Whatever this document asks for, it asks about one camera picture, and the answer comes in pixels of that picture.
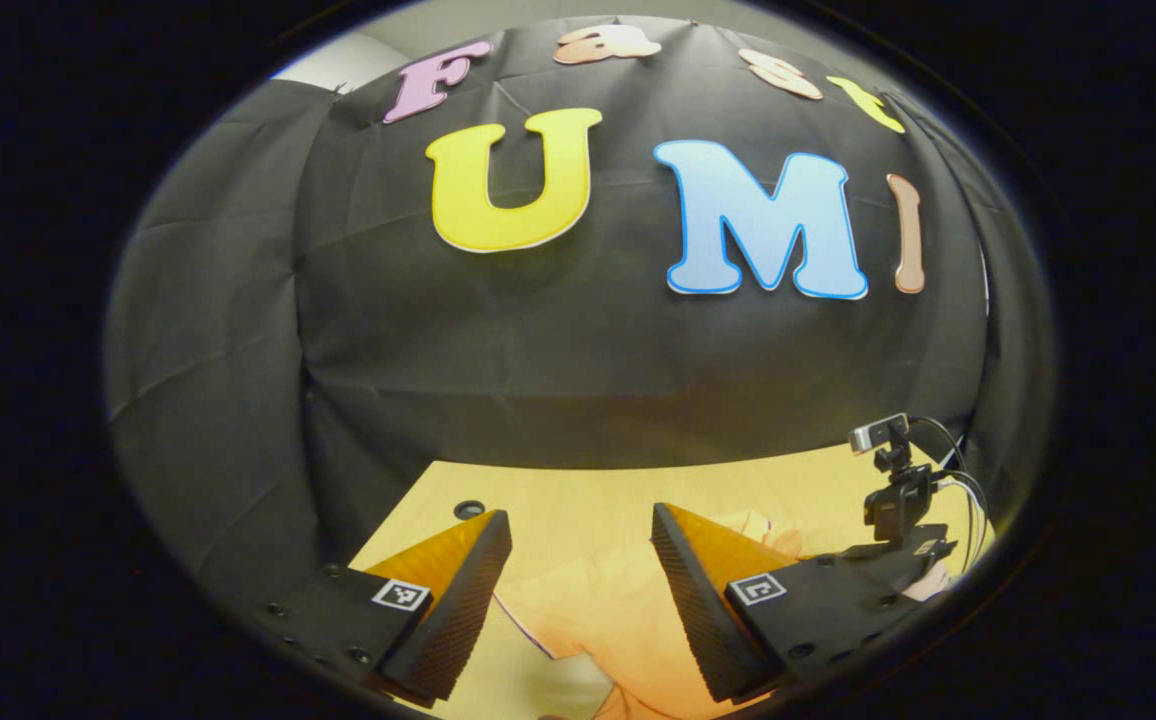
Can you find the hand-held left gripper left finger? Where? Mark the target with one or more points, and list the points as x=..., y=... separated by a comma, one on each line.
x=453, y=620

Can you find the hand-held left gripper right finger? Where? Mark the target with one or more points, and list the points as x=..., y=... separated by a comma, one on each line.
x=698, y=620

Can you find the orange T-shirt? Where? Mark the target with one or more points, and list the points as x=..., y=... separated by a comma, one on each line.
x=598, y=620

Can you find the black backdrop cloth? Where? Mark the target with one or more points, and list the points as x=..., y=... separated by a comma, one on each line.
x=588, y=380

